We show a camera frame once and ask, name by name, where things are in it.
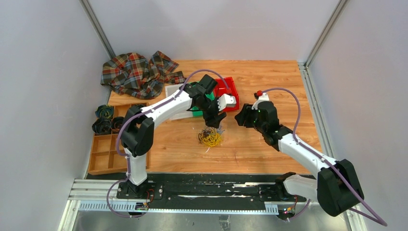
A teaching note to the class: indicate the red plastic bin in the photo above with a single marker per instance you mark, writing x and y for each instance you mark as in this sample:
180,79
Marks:
226,86

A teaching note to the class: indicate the plaid cloth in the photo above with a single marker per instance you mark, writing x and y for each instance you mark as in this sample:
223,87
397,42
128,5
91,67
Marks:
135,75

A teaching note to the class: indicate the wooden divided tray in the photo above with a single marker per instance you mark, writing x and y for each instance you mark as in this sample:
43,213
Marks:
104,158

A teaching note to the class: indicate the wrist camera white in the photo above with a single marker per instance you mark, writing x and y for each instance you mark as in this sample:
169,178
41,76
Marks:
260,96
226,103

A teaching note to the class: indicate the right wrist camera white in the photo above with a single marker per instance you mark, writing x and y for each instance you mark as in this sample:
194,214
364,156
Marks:
260,96

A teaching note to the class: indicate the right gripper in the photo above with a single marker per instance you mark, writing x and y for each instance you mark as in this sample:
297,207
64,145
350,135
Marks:
243,117

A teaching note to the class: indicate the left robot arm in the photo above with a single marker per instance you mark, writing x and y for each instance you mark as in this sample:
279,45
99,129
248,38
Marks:
137,132

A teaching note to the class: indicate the aluminium front rail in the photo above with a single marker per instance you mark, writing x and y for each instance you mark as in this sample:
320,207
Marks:
93,206

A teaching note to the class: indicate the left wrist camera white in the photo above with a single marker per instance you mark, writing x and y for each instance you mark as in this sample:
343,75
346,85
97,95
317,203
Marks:
226,103

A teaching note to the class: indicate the white plastic bin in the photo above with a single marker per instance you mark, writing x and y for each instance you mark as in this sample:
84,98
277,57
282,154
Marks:
171,89

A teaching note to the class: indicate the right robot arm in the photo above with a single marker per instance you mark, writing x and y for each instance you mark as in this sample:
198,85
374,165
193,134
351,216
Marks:
335,185

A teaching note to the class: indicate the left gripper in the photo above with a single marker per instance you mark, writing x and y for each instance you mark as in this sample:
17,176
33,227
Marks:
214,120

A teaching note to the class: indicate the green plastic bin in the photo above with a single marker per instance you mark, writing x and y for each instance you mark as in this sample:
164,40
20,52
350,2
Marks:
197,111

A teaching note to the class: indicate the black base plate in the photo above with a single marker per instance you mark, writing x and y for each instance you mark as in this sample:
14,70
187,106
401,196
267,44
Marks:
207,192

